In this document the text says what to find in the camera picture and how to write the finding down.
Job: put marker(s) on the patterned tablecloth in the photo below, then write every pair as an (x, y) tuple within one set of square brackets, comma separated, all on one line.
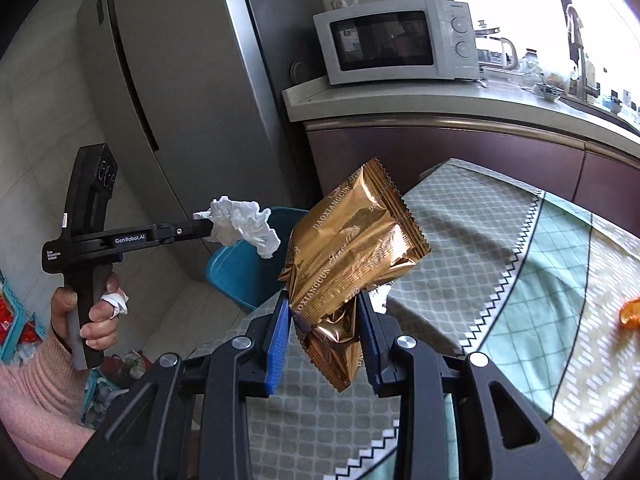
[(530, 279)]

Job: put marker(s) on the blue white bowl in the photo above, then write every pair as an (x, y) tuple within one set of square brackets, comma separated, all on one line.
[(547, 92)]

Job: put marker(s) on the glass electric kettle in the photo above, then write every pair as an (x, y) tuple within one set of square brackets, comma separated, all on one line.
[(494, 50)]

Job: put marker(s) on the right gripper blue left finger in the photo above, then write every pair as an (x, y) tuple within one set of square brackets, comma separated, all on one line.
[(276, 343)]

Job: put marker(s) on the grey refrigerator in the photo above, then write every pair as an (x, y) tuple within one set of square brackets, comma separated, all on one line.
[(189, 94)]

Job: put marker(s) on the pink sleeve left forearm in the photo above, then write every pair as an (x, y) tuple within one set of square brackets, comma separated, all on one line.
[(41, 406)]

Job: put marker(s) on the maroon lower cabinets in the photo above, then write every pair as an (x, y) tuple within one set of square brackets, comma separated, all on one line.
[(601, 181)]

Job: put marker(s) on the gold snack wrapper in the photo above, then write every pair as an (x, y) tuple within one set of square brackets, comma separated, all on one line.
[(361, 236)]

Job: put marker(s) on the teal plastic trash bin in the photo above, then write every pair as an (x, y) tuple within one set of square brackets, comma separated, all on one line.
[(240, 274)]

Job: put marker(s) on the orange peel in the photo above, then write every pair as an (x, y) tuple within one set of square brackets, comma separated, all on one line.
[(630, 314)]

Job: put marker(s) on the white microwave oven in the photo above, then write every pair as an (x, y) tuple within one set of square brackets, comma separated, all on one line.
[(398, 40)]

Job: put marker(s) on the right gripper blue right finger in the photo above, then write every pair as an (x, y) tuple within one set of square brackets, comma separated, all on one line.
[(368, 334)]

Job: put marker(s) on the kitchen faucet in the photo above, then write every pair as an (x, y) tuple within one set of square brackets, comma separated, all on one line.
[(574, 34)]

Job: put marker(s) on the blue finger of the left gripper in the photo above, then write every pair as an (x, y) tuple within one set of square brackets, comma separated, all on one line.
[(186, 230)]

